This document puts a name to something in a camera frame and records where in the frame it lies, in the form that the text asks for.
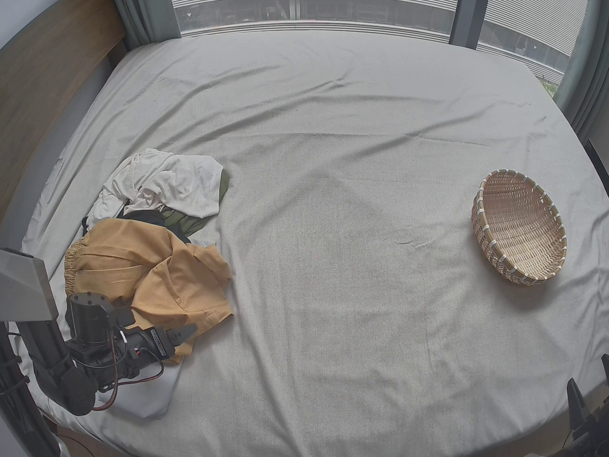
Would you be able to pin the black garment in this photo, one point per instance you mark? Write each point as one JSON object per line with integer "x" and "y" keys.
{"x": 142, "y": 219}

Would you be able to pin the round woven basket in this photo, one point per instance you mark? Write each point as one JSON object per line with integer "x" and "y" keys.
{"x": 523, "y": 236}

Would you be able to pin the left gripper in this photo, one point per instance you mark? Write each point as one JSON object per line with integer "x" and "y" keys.
{"x": 142, "y": 350}

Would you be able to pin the white garment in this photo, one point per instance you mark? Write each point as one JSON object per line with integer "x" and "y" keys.
{"x": 181, "y": 179}

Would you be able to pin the green garment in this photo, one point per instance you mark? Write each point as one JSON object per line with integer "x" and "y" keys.
{"x": 188, "y": 224}

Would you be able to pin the tan shorts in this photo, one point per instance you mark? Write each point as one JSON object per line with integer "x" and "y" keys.
{"x": 119, "y": 255}

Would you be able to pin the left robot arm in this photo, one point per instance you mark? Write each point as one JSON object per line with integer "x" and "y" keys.
{"x": 52, "y": 360}

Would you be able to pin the window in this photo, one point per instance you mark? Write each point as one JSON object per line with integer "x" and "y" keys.
{"x": 468, "y": 7}

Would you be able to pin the blue-green curtain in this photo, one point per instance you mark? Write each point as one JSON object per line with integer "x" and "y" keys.
{"x": 590, "y": 64}
{"x": 142, "y": 7}

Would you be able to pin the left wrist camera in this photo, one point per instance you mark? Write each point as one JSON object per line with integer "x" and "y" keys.
{"x": 122, "y": 316}

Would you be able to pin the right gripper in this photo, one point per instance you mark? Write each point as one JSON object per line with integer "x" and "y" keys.
{"x": 587, "y": 445}

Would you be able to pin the bed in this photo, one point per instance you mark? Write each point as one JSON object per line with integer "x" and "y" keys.
{"x": 333, "y": 160}

